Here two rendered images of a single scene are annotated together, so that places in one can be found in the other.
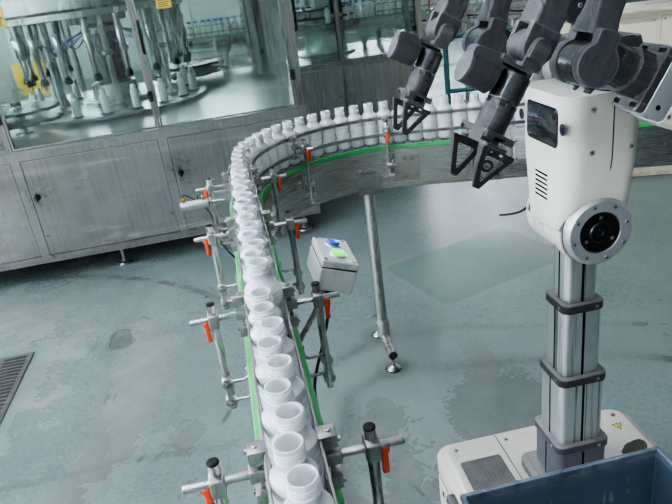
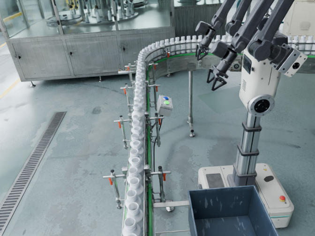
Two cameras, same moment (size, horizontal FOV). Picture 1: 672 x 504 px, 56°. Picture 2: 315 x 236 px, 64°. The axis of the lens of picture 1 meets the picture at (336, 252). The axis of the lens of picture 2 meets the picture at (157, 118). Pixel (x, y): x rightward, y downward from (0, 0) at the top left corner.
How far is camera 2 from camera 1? 0.28 m
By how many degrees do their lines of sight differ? 11
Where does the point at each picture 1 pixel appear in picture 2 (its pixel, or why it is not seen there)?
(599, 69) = (262, 54)
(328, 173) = (176, 61)
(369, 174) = (191, 63)
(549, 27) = (245, 38)
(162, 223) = (115, 68)
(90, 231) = (89, 68)
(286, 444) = (132, 170)
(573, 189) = (253, 90)
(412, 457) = (191, 168)
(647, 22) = not seen: outside the picture
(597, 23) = (264, 37)
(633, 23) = not seen: outside the picture
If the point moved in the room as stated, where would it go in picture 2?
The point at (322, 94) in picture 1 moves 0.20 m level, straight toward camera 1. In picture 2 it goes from (184, 18) to (184, 20)
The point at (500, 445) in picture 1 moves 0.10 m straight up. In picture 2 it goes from (221, 170) to (221, 161)
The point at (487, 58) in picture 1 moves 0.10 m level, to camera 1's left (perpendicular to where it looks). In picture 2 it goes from (222, 46) to (201, 47)
